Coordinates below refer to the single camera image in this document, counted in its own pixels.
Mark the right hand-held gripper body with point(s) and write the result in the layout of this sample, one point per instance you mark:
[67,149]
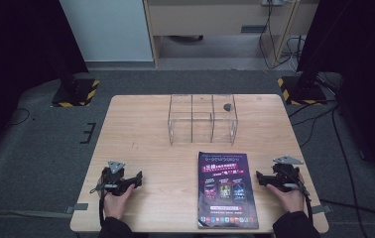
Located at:
[283,178]

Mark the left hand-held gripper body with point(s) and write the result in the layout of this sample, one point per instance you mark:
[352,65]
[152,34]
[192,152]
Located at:
[114,181]

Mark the person's right hand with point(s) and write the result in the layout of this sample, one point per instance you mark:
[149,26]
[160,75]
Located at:
[288,200]

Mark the person's left hand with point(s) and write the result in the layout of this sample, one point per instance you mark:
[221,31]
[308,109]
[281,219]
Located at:
[116,205]

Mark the dark purple magazine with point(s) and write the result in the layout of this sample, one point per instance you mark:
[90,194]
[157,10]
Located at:
[226,191]

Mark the clear acrylic organizer box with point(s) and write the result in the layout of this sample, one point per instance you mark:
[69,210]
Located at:
[202,130]

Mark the small dark round object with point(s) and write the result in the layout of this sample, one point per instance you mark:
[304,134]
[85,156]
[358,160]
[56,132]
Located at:
[227,107]

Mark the striped black stand base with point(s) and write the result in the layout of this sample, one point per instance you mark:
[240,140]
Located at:
[303,92]
[76,94]

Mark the black stand pole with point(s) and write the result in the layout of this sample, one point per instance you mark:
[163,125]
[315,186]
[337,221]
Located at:
[65,74]
[311,66]

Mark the dark curtain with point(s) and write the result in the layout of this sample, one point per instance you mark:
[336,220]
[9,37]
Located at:
[13,66]
[370,82]

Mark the white panel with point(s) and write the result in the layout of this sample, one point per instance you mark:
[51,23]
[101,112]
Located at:
[106,29]

